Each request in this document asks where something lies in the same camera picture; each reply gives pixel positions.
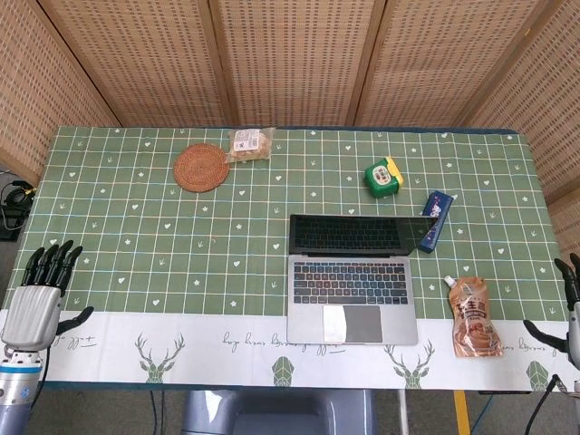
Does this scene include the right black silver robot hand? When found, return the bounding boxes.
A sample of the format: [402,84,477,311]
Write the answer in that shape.
[523,253,580,369]

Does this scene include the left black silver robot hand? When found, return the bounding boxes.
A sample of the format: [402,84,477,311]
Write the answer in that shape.
[1,239,95,353]

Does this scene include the silver laptop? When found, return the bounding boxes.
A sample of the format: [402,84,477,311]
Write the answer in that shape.
[285,213,442,347]

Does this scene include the brown drink pouch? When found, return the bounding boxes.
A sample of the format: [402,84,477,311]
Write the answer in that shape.
[443,275,506,360]

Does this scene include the green checked tablecloth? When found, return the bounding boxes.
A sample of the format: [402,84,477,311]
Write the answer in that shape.
[0,125,580,393]

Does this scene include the blue snack package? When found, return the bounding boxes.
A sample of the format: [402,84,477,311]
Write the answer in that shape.
[417,189,455,254]

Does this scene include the yellow table leg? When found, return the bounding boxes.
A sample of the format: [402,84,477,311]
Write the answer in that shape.
[453,390,469,435]

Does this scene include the white table leg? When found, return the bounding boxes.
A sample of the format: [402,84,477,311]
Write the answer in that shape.
[397,390,410,435]

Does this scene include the green box with yellow lid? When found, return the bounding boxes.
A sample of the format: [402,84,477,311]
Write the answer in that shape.
[363,156,405,199]

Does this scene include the round woven rattan coaster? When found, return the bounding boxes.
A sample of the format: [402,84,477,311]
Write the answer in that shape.
[173,142,228,194]

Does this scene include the grey plastic chair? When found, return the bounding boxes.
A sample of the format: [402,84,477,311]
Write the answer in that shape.
[180,389,380,435]

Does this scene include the packaged bread in clear bag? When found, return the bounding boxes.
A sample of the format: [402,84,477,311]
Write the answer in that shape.
[224,127,277,165]

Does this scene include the bamboo folding screen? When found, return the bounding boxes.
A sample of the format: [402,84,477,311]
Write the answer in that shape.
[0,0,580,255]

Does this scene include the black cables on floor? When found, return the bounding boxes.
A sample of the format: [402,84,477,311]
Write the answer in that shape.
[0,168,38,244]

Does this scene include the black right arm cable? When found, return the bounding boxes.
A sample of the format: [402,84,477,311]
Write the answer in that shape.
[524,373,568,435]

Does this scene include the black cable under table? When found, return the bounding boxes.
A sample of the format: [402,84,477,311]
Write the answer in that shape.
[150,391,167,435]

